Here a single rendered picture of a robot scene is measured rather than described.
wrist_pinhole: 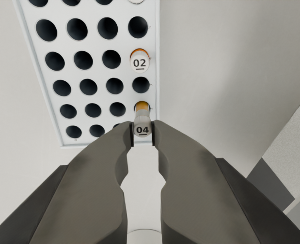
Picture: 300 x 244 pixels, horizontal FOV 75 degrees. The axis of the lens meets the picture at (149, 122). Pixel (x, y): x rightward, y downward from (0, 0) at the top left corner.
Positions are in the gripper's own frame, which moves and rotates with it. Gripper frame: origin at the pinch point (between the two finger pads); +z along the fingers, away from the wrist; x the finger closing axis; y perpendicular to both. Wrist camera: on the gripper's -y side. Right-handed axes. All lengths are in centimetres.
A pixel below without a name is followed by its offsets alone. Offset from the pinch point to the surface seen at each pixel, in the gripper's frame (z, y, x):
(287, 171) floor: 83, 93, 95
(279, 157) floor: 83, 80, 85
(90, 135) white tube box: 3.3, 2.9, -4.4
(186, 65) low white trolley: 6.8, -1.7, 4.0
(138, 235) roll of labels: 6.0, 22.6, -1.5
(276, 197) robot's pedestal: 30, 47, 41
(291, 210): -1.1, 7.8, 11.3
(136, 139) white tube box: 3.3, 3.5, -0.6
